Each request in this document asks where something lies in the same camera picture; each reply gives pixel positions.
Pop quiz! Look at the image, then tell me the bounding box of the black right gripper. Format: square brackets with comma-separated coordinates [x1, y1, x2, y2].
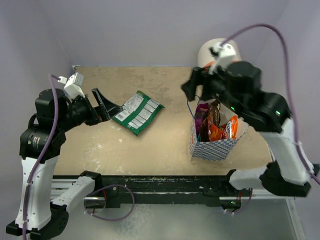
[181, 60, 244, 115]

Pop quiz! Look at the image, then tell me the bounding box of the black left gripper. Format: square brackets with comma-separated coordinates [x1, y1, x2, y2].
[58, 87, 123, 131]

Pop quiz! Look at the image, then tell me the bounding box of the green chips bag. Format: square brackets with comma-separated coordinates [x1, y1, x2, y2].
[112, 90, 165, 136]

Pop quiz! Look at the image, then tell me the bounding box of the blue checkered paper bag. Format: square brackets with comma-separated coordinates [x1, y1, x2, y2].
[186, 93, 250, 162]

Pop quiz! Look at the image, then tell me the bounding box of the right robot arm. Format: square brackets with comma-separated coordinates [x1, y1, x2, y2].
[181, 61, 320, 198]

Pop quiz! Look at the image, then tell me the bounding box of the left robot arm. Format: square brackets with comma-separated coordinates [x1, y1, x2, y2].
[6, 88, 123, 240]

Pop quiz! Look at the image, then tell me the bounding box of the brown potato chips bag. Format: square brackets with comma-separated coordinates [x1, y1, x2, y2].
[199, 100, 221, 142]

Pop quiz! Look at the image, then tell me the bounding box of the red doritos bag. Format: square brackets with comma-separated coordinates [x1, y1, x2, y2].
[208, 123, 222, 142]

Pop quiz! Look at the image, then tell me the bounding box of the purple snack packet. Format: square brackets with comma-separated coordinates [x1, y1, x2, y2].
[194, 103, 209, 136]

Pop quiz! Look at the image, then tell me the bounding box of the round drawer box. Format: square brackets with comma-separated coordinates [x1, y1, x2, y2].
[197, 38, 241, 73]

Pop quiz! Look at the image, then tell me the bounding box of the orange snack packet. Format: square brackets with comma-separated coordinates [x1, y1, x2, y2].
[225, 115, 238, 139]

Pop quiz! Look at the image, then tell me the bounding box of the red candy packet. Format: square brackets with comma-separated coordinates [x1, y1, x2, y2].
[219, 124, 229, 139]

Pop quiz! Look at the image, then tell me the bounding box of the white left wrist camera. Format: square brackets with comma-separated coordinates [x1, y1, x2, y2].
[57, 72, 85, 99]

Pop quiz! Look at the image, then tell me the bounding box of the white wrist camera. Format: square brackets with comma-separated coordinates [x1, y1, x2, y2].
[57, 72, 85, 99]
[208, 42, 238, 75]

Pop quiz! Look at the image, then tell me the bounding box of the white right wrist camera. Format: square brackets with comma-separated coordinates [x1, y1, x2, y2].
[208, 42, 238, 75]

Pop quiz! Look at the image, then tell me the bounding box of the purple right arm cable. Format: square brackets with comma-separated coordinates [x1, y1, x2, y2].
[219, 23, 320, 186]

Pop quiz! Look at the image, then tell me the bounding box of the purple cable under table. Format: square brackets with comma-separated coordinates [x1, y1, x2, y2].
[83, 184, 136, 222]

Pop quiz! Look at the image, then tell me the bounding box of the black table edge rail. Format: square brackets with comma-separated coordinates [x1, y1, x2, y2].
[49, 174, 276, 208]

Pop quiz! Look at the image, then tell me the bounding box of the purple cable right underside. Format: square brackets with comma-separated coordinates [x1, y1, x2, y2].
[223, 187, 253, 216]

